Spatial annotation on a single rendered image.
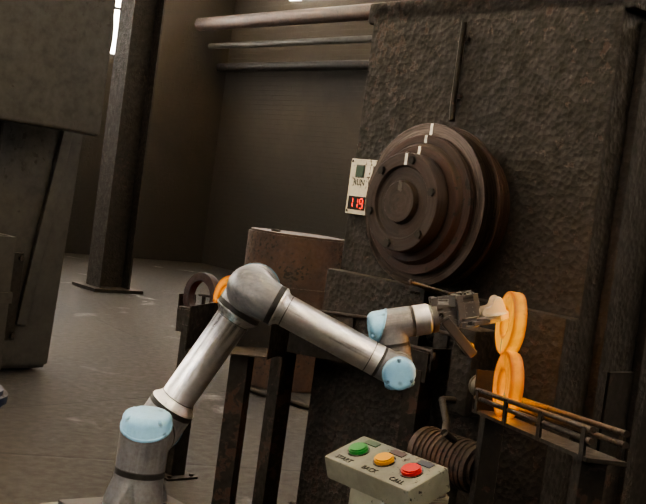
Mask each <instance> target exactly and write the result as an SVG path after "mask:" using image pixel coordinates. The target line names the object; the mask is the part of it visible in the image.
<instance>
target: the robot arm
mask: <svg viewBox="0 0 646 504"><path fill-rule="evenodd" d="M428 299H429V304H419V305H412V306H405V307H397V308H390V309H387V308H385V309H383V310H377V311H372V312H370V313H369V314H368V315H367V329H368V334H369V337H367V336H366V335H364V334H362V333H360V332H358V331H356V330H355V329H353V328H351V327H349V326H347V325H345V324H344V323H342V322H340V321H338V320H336V319H334V318H333V317H331V316H329V315H327V314H325V313H323V312H322V311H320V310H318V309H316V308H314V307H312V306H311V305H309V304H307V303H305V302H303V301H301V300H300V299H298V298H296V297H294V296H292V295H291V293H290V290H289V289H288V288H287V287H285V286H283V285H281V284H280V282H279V279H278V277H277V275H276V273H275V272H274V271H273V270H272V269H271V268H270V267H268V266H267V265H264V264H261V263H249V264H246V265H244V266H242V267H240V268H238V269H236V270H235V271H234V272H233V273H232V274H231V276H230V277H229V279H228V282H227V287H226V288H225V289H224V291H223V292H222V294H221V295H220V297H219V298H218V300H217V301H218V310H217V312H216V313H215V315H214V316H213V318H212V319H211V321H210V322H209V323H208V325H207V326H206V328H205V329H204V331H203V332H202V333H201V335H200V336H199V338H198V339H197V341H196V342H195V344H194V345H193V346H192V348H191V349H190V351H189V352H188V354H187V355H186V356H185V358H184V359H183V361H182V362H181V364H180V365H179V367H178V368H177V369H176V371H175V372H174V374H173V375H172V377H171V378H170V379H169V381H168V382H167V384H166V385H165V387H164V388H163V389H158V390H154V392H153V393H152V394H151V396H150V397H149V399H148V400H147V402H146V403H145V404H144V406H137V407H131V408H129V409H127V410H126V411H125V412H124V413H123V416H122V420H121V422H120V435H119V442H118V449H117V455H116V462H115V470H114V475H113V477H112V479H111V481H110V483H109V486H108V488H107V490H106V492H105V494H104V496H103V499H102V504H168V501H167V495H166V489H165V484H164V476H165V470H166V463H167V456H168V451H169V450H170V449H171V448H172V447H173V446H174V445H175V444H176V443H177V442H178V441H179V439H180V438H181V436H182V433H183V431H184V430H185V429H186V427H187V426H188V424H189V423H190V421H191V420H192V418H193V411H192V408H193V406H194V405H195V403H196V402H197V400H198V399H199V398H200V396H201V395H202V393H203V392H204V390H205V389H206V388H207V386H208V385H209V383H210V382H211V380H212V379H213V378H214V376H215V375H216V373H217V372H218V370H219V369H220V368H221V366H222V365H223V363H224V362H225V360H226V359H227V357H228V356H229V355H230V353H231V352H232V350H233V349H234V347H235V346H236V345H237V343H238V342H239V340H240V339H241V337H242V336H243V335H244V333H245V332H246V330H247V329H249V328H253V327H257V325H258V324H259V322H260V321H262V322H264V323H266V324H268V325H272V324H277V325H279V326H281V327H283V328H284V329H286V330H288V331H290V332H292V333H294V334H296V335H297V336H299V337H301V338H303V339H305V340H307V341H308V342H310V343H312V344H314V345H316V346H318V347H320V348H321V349H323V350H325V351H327V352H329V353H331V354H332V355H334V356H336V357H338V358H340V359H342V360H344V361H345V362H347V363H349V364H351V365H353V366H355V367H357V368H358V369H360V370H362V371H364V372H366V373H368V374H369V375H371V376H373V377H375V378H377V379H378V380H380V381H382V382H384V386H385V388H386V389H388V390H397V391H401V390H405V389H407V388H410V387H412V386H413V385H414V383H415V381H414V379H415V377H416V368H415V366H414V364H413V362H412V356H411V348H410V341H409V337H414V336H421V335H428V334H431V333H436V332H439V327H440V326H439V323H440V324H441V325H442V326H443V327H444V329H445V330H446V331H447V332H448V334H449V335H450V336H451V337H452V339H453V340H454V341H455V342H456V343H457V345H458V346H459V347H460V352H461V353H462V354H463V355H465V356H466V355H467V356H468V357H469V358H472V357H473V356H474V355H476V354H477V351H476V350H475V346H474V344H473V343H472V342H471V341H469V340H467V339H466V337H465V336H464V335H463V334H462V333H461V331H460V330H459V329H460V328H472V327H478V326H480V325H487V324H492V323H497V322H501V321H505V320H508V319H509V311H507V310H506V308H505V305H504V302H503V300H502V298H501V297H498V296H496V295H492V296H490V298H489V301H488V303H487V304H486V305H483V306H480V305H479V300H478V293H474V292H472V291H471V290H467V291H459V292H450V293H449V294H448V295H445V296H438V297H434V296H431V297H428ZM440 313H442V315H441V316H440V317H439V314H440Z"/></svg>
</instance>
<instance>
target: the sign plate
mask: <svg viewBox="0 0 646 504"><path fill-rule="evenodd" d="M377 162H378V160H366V159H354V158H353V159H352V164H351V172H350V179H349V186H348V194H347V201H346V208H345V213H351V214H358V215H365V202H366V195H367V189H368V185H369V181H370V178H371V175H372V173H373V167H375V166H376V164H377ZM357 165H358V166H365V167H364V174H363V177H357V176H355V174H356V167H357ZM360 198H361V199H363V203H362V200H360V203H362V204H363V206H362V204H360V203H359V199H360ZM352 199H353V202H352ZM357 199H358V203H357ZM352 203H353V205H352ZM357 204H358V205H357ZM356 206H357V207H356ZM361 207H362V208H361ZM359 208H361V209H359Z"/></svg>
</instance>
